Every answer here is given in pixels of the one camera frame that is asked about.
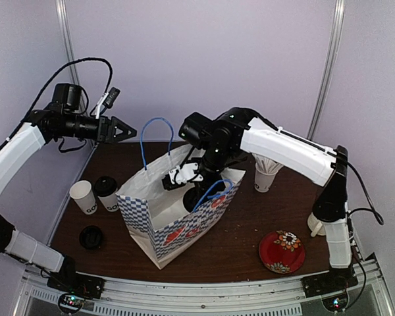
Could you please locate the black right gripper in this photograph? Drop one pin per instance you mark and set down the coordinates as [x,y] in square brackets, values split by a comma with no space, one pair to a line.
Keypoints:
[202,188]

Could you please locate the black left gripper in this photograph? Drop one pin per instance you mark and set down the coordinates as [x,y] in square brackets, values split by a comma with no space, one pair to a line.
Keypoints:
[106,131]

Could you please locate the blue checkered paper bag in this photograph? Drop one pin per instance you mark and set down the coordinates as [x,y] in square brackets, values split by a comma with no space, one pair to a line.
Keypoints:
[157,219]

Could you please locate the black plastic cup lid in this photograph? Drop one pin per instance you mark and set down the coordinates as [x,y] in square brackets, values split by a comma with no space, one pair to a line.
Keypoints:
[105,186]

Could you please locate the white paper coffee cup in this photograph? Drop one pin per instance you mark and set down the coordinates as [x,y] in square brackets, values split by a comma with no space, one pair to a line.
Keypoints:
[110,202]

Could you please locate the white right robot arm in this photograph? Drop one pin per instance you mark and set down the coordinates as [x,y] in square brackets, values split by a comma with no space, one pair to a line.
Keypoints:
[241,130]

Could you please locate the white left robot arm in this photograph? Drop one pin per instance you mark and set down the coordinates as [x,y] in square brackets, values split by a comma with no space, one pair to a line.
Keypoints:
[61,118]

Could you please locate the white cup holding straws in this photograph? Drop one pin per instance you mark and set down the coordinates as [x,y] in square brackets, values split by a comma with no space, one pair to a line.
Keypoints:
[263,179]

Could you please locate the red floral plate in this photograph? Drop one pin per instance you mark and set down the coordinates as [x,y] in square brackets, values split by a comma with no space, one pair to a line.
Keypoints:
[281,252]

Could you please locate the black plastic lid stack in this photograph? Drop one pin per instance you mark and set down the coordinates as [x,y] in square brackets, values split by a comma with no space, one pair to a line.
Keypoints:
[91,237]

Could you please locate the cream ceramic mug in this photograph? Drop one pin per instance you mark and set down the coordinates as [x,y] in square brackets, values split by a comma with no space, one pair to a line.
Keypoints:
[316,226]

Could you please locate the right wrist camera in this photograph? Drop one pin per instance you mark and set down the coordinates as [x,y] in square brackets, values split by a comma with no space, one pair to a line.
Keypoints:
[181,175]

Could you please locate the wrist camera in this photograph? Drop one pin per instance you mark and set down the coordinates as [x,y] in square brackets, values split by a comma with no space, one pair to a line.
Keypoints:
[105,102]
[181,175]

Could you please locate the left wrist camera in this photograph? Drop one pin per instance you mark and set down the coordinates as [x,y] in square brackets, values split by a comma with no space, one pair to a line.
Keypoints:
[105,102]

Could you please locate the aluminium front rail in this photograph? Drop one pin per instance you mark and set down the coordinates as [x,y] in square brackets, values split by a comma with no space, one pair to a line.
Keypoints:
[281,296]

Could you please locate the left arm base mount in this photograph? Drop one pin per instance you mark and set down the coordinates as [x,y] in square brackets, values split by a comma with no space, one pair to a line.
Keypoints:
[67,279]

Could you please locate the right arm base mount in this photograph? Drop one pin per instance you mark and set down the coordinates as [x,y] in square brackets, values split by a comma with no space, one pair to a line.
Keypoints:
[334,280]

